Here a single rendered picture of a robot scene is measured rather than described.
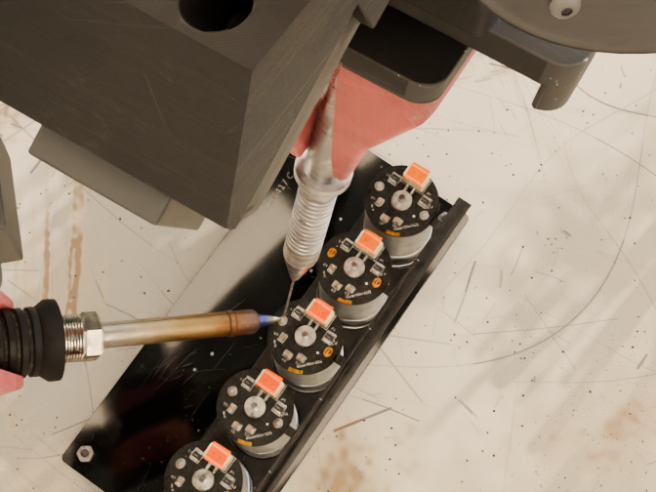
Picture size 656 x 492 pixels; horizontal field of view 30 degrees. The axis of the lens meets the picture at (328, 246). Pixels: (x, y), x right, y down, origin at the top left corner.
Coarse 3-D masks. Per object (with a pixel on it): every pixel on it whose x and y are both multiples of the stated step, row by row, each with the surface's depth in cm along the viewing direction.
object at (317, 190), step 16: (320, 112) 31; (320, 128) 31; (320, 144) 31; (304, 160) 33; (320, 160) 32; (304, 176) 33; (320, 176) 32; (304, 192) 33; (320, 192) 32; (336, 192) 33; (304, 208) 34; (320, 208) 34; (304, 224) 34; (320, 224) 34; (288, 240) 36; (304, 240) 35; (320, 240) 35; (288, 256) 36; (304, 256) 36
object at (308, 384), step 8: (304, 328) 40; (312, 328) 40; (296, 336) 40; (312, 336) 40; (296, 344) 40; (304, 344) 40; (312, 344) 40; (328, 352) 40; (280, 368) 41; (328, 368) 40; (336, 368) 42; (280, 376) 43; (288, 376) 41; (296, 376) 40; (304, 376) 40; (312, 376) 40; (320, 376) 41; (328, 376) 42; (288, 384) 43; (296, 384) 42; (304, 384) 42; (312, 384) 42; (320, 384) 42
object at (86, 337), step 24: (96, 312) 37; (216, 312) 39; (240, 312) 39; (72, 336) 36; (96, 336) 36; (120, 336) 37; (144, 336) 38; (168, 336) 38; (192, 336) 38; (216, 336) 39; (72, 360) 37
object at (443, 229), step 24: (456, 216) 41; (432, 240) 41; (408, 288) 40; (384, 312) 40; (336, 360) 40; (360, 360) 40; (336, 384) 39; (312, 408) 39; (288, 432) 39; (312, 432) 39; (288, 456) 39; (264, 480) 39
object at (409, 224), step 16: (384, 176) 41; (400, 176) 41; (368, 192) 41; (384, 192) 41; (416, 192) 41; (432, 192) 41; (368, 208) 41; (384, 208) 41; (416, 208) 41; (432, 208) 41; (384, 224) 41; (400, 224) 41; (416, 224) 41
